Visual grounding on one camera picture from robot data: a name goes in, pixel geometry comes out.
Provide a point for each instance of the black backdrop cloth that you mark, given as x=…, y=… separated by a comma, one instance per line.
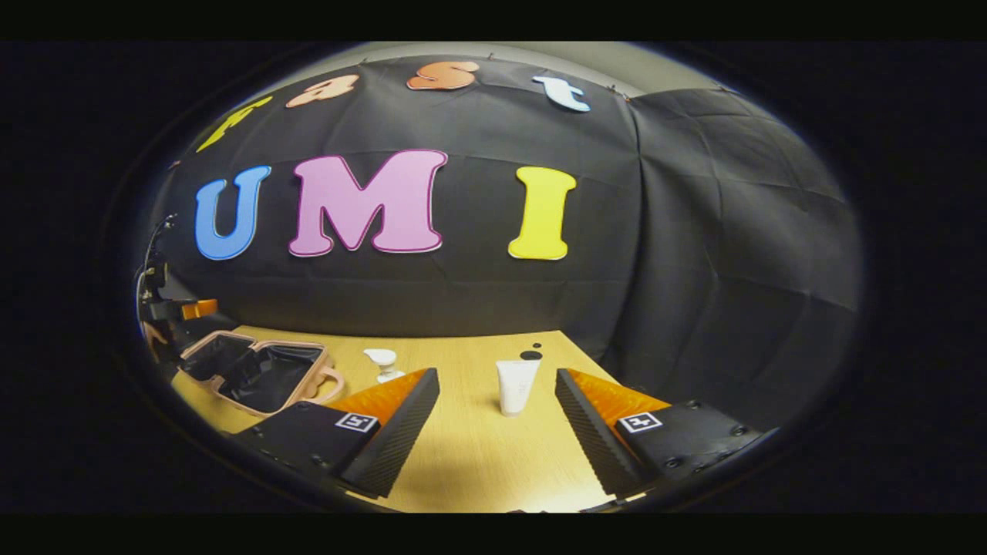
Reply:
x=478, y=285

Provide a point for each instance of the pink suitcase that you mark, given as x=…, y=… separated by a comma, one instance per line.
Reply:
x=266, y=374

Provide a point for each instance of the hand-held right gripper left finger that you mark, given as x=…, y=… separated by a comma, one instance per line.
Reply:
x=393, y=439

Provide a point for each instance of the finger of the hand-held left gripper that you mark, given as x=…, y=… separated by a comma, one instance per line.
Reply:
x=199, y=308

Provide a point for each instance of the black table grommet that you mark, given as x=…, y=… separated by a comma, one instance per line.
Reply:
x=530, y=354

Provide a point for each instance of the white cream tube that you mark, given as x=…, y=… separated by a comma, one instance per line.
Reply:
x=515, y=385

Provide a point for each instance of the white pump bottle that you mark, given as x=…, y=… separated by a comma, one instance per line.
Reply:
x=383, y=364

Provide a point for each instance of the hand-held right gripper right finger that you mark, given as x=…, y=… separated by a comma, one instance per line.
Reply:
x=597, y=439

